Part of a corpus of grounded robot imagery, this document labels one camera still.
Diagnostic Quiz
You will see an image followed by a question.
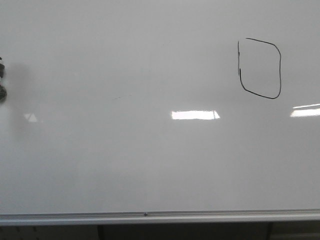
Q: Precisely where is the dark cabinet below whiteboard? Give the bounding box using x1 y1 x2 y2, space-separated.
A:
97 222 273 240

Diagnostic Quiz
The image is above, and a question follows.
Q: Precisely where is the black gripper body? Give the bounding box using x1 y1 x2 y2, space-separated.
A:
0 57 7 101

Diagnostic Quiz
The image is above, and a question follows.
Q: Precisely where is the white whiteboard with aluminium frame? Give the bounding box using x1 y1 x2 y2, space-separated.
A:
0 0 320 226

